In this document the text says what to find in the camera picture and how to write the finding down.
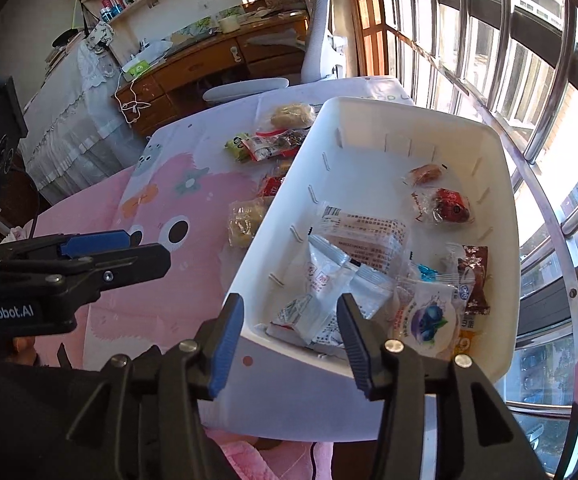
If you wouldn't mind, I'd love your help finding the green yellow snack packet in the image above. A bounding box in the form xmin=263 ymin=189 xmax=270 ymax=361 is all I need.
xmin=225 ymin=132 xmax=254 ymax=163

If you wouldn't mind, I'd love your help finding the pink monster printed tablecloth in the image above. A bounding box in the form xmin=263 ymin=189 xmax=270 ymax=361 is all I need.
xmin=81 ymin=76 xmax=420 ymax=443

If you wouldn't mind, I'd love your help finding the white blueberry snack packet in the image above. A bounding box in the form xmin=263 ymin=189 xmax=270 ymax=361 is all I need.
xmin=391 ymin=280 xmax=462 ymax=356

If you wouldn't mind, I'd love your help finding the floral fabric pouch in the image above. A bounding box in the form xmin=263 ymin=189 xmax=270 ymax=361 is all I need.
xmin=85 ymin=22 xmax=116 ymax=53

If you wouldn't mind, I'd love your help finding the metal window grille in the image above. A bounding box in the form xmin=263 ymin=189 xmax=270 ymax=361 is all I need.
xmin=354 ymin=0 xmax=578 ymax=480

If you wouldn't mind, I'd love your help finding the white red-print packet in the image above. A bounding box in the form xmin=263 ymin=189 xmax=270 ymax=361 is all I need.
xmin=268 ymin=294 xmax=352 ymax=358

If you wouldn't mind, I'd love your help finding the grey white snack packet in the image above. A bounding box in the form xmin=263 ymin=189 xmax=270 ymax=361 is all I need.
xmin=308 ymin=234 xmax=400 ymax=346

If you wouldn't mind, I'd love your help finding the dark red snowflake packet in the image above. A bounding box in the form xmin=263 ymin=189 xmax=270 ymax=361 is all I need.
xmin=456 ymin=245 xmax=492 ymax=316

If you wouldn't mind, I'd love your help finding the white text-printed packet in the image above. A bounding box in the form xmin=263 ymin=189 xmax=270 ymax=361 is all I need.
xmin=316 ymin=201 xmax=412 ymax=273

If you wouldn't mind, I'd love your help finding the person's dark clothing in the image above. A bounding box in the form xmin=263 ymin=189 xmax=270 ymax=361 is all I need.
xmin=0 ymin=355 xmax=230 ymax=480

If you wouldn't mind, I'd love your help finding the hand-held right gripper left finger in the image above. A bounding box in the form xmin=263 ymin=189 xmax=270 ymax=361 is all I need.
xmin=44 ymin=292 xmax=246 ymax=480

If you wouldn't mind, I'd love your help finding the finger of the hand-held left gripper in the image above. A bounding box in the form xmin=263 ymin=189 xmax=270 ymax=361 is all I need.
xmin=0 ymin=230 xmax=132 ymax=262
xmin=91 ymin=243 xmax=172 ymax=292

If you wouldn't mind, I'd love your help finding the clear red-trim seaweed packet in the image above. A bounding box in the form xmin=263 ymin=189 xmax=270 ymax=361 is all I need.
xmin=241 ymin=129 xmax=310 ymax=162

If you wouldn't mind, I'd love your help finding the small orange pastry packet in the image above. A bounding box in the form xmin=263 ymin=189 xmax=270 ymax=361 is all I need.
xmin=403 ymin=162 xmax=447 ymax=188

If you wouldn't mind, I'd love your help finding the clear bag of yellow puffs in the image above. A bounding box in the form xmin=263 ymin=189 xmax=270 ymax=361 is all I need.
xmin=226 ymin=197 xmax=274 ymax=250

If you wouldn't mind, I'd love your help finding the white earphone cable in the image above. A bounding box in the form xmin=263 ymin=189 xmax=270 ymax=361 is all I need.
xmin=115 ymin=67 xmax=152 ymax=126

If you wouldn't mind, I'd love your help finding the wooden desk with drawers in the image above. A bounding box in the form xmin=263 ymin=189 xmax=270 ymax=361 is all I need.
xmin=116 ymin=10 xmax=312 ymax=138

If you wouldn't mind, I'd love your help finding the white grey office chair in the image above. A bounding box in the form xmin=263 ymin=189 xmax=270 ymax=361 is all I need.
xmin=203 ymin=0 xmax=357 ymax=107

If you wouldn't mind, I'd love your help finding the orange snack packet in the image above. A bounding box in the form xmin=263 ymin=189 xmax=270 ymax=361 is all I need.
xmin=451 ymin=327 xmax=482 ymax=353

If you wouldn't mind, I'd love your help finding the white lace furniture cover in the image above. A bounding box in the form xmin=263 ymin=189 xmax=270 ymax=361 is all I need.
xmin=19 ymin=35 xmax=150 ymax=206

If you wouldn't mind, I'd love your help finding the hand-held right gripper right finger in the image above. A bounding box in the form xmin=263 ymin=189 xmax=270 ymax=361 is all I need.
xmin=336 ymin=293 xmax=550 ymax=480

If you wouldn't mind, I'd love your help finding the white plastic basket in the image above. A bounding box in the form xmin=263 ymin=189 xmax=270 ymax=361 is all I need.
xmin=216 ymin=96 xmax=522 ymax=443

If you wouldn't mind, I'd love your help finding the red clear packet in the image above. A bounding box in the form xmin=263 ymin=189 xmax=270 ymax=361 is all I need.
xmin=411 ymin=187 xmax=474 ymax=226

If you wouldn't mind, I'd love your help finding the red cracker packet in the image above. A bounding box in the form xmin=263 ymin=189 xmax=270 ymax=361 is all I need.
xmin=258 ymin=175 xmax=287 ymax=198

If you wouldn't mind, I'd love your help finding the green white tissue box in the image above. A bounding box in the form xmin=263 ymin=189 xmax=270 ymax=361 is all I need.
xmin=123 ymin=60 xmax=150 ymax=81

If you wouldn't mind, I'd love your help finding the clear rice puff bar packet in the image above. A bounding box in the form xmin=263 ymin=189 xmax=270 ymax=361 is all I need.
xmin=269 ymin=102 xmax=317 ymax=128

